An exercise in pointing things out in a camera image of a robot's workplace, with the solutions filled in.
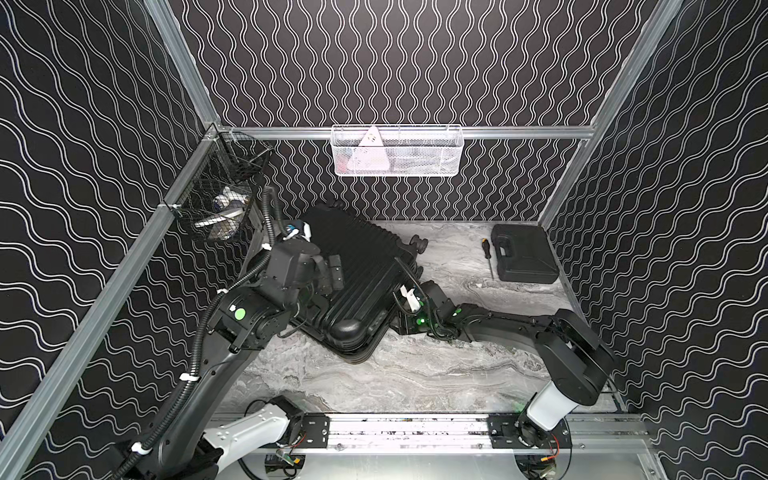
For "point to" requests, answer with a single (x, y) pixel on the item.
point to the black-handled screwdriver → (487, 253)
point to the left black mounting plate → (316, 428)
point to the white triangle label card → (370, 154)
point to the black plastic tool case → (524, 253)
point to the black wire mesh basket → (213, 197)
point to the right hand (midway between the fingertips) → (395, 322)
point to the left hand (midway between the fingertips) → (319, 256)
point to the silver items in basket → (230, 206)
